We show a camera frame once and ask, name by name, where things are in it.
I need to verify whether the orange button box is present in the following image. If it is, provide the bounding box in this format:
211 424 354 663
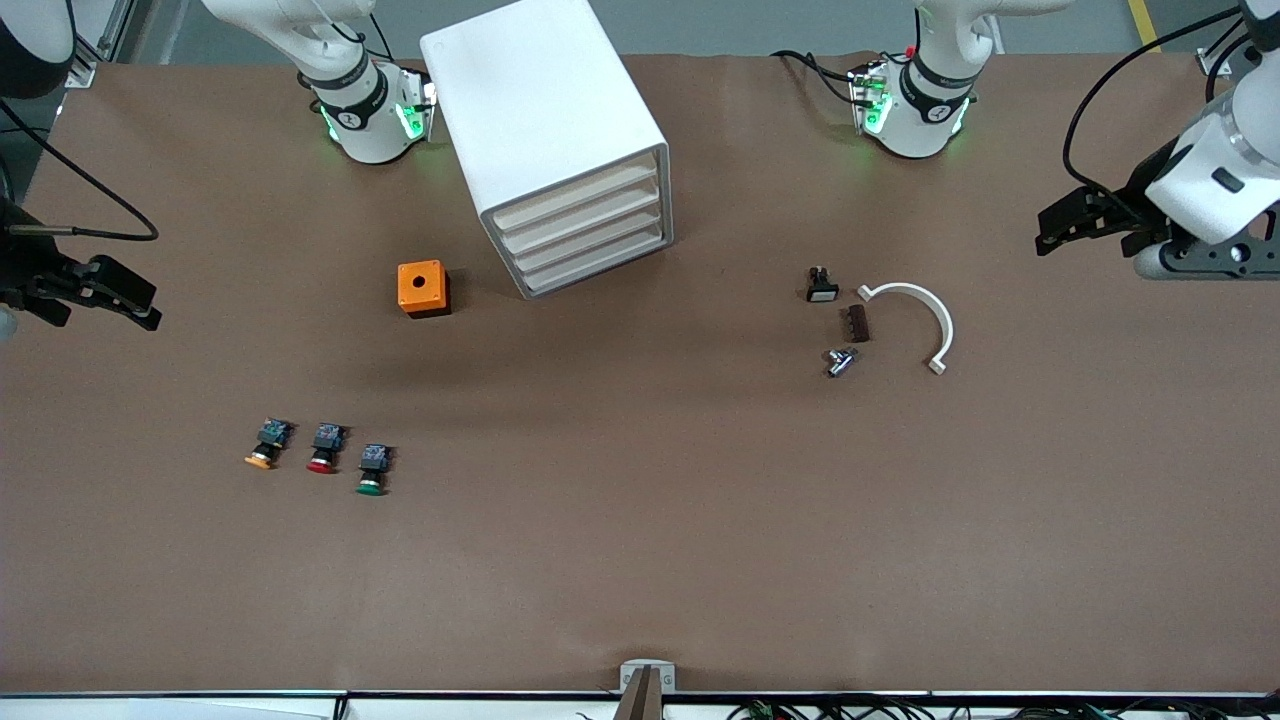
397 260 451 319

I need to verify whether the black base cable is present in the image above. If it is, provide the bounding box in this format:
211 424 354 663
770 48 863 106

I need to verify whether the green push button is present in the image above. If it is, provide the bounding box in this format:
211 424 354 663
355 443 394 497

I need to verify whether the yellow push button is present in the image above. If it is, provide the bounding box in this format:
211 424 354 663
244 418 293 471

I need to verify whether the white table edge rail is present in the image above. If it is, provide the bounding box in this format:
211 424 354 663
0 688 1280 720

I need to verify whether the grey mount bracket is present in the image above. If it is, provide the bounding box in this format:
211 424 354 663
619 660 677 695

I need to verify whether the white curved plastic arc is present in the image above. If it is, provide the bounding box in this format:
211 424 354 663
857 282 955 377

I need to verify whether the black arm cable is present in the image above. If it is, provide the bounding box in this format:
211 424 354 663
1062 8 1247 203
0 98 160 242

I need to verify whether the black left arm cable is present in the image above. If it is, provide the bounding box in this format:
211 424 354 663
1062 8 1247 203

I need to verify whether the red push button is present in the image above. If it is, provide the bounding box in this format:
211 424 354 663
306 422 348 475

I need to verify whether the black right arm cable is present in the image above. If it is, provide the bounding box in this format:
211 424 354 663
0 98 160 242

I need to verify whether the aluminium frame profile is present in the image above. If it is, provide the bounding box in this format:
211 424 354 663
1195 15 1256 79
65 0 136 89

